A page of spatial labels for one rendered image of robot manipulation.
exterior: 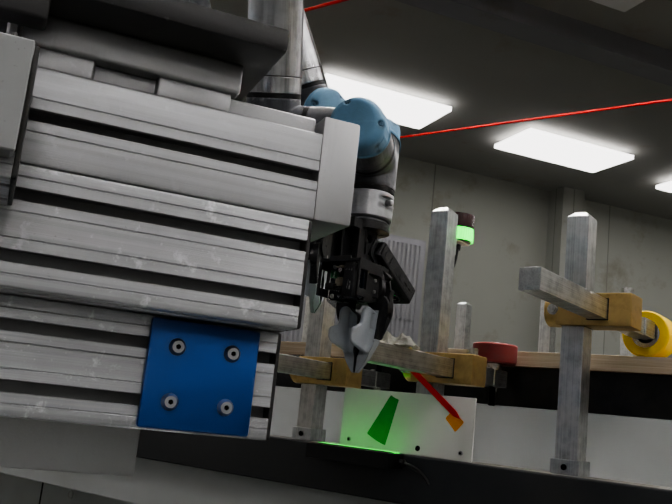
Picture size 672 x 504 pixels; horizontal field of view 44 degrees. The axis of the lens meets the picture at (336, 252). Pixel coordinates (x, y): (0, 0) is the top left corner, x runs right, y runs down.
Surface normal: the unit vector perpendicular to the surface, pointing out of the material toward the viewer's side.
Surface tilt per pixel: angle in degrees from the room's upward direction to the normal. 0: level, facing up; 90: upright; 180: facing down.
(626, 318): 90
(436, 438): 90
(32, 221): 90
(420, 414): 90
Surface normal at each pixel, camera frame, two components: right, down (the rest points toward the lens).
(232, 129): 0.38, -0.14
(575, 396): -0.60, -0.22
